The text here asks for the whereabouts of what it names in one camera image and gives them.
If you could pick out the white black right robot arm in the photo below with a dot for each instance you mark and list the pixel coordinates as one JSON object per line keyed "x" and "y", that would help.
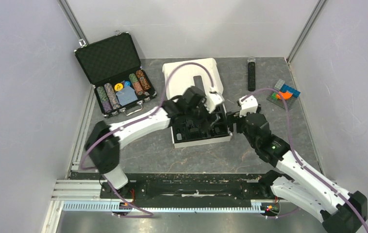
{"x": 337, "y": 209}

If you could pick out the aluminium frame rail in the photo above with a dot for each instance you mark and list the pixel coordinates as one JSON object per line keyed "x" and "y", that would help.
{"x": 97, "y": 196}

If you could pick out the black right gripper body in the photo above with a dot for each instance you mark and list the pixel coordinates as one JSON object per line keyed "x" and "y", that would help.
{"x": 233, "y": 117}

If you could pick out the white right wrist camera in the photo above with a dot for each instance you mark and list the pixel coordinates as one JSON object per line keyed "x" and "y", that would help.
{"x": 248, "y": 104}

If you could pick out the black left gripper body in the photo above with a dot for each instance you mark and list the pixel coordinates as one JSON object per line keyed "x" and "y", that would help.
{"x": 198, "y": 115}

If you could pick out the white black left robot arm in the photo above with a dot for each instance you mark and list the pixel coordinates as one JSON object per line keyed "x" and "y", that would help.
{"x": 105, "y": 142}

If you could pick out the colourful building block set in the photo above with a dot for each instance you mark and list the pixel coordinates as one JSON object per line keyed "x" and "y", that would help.
{"x": 285, "y": 91}

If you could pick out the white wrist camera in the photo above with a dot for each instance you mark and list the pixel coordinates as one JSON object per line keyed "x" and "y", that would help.
{"x": 248, "y": 104}
{"x": 213, "y": 99}

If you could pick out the black glitter tube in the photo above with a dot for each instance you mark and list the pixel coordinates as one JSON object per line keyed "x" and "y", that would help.
{"x": 251, "y": 78}

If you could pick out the black poker chip case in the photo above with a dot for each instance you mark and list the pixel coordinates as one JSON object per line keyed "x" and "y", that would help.
{"x": 114, "y": 69}

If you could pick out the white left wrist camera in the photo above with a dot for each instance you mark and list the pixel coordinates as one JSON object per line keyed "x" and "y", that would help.
{"x": 213, "y": 99}

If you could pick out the white clipper kit box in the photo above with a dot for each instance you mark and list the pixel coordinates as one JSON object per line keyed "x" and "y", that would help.
{"x": 193, "y": 75}

